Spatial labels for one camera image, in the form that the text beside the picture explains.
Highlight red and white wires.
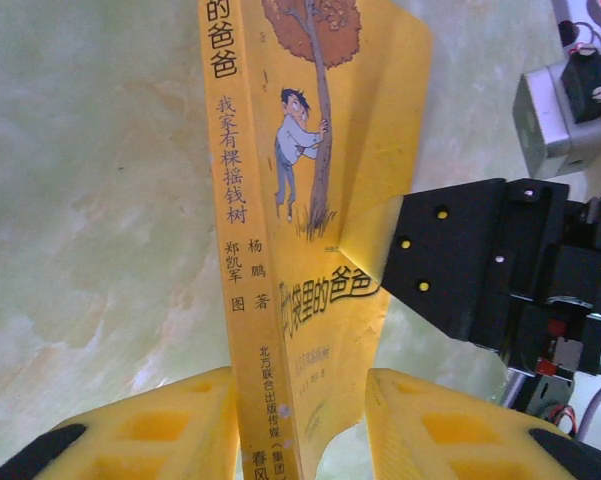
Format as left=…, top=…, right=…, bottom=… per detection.
left=547, top=379, right=601, bottom=444

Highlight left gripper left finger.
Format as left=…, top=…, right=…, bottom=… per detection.
left=0, top=367, right=241, bottom=480

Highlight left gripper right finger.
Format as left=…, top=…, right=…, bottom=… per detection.
left=364, top=368, right=601, bottom=480

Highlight yellow illustrated paperback book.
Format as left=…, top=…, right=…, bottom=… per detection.
left=198, top=0, right=434, bottom=480

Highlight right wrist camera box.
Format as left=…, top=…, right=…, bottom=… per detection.
left=512, top=48, right=601, bottom=177

